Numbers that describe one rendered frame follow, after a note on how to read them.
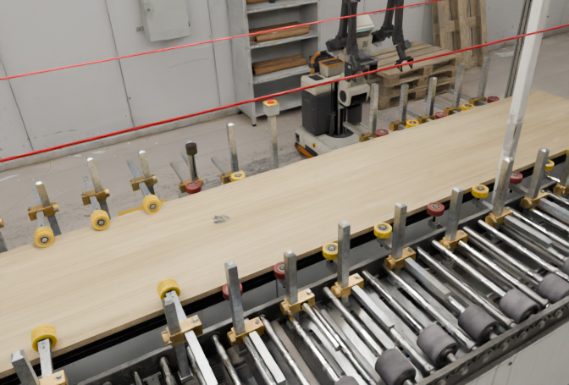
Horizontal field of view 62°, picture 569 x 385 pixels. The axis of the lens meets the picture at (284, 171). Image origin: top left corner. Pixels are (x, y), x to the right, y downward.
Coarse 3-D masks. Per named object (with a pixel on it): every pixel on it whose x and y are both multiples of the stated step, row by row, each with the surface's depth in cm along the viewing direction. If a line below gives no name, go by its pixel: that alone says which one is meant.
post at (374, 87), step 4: (372, 84) 304; (376, 84) 303; (372, 88) 304; (376, 88) 303; (372, 92) 306; (376, 92) 305; (372, 96) 307; (376, 96) 306; (372, 100) 308; (376, 100) 308; (372, 104) 309; (376, 104) 309; (372, 108) 311; (376, 108) 311; (372, 112) 312; (376, 112) 312; (372, 116) 313; (376, 116) 314; (372, 120) 314; (376, 120) 315; (372, 124) 316; (376, 124) 317; (372, 128) 317; (372, 132) 318
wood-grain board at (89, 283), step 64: (448, 128) 305; (256, 192) 250; (320, 192) 248; (384, 192) 245; (448, 192) 242; (0, 256) 214; (64, 256) 212; (128, 256) 210; (192, 256) 208; (256, 256) 206; (0, 320) 181; (64, 320) 180; (128, 320) 178
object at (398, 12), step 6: (396, 0) 359; (402, 0) 357; (396, 6) 361; (396, 12) 363; (402, 12) 362; (396, 18) 365; (402, 18) 365; (396, 24) 367; (396, 30) 368; (402, 30) 370; (396, 36) 370; (402, 36) 372
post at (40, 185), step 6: (42, 180) 231; (36, 186) 228; (42, 186) 230; (42, 192) 231; (42, 198) 232; (48, 198) 234; (42, 204) 233; (48, 204) 235; (48, 216) 237; (54, 216) 239; (54, 222) 240; (54, 228) 242; (54, 234) 243; (60, 234) 245
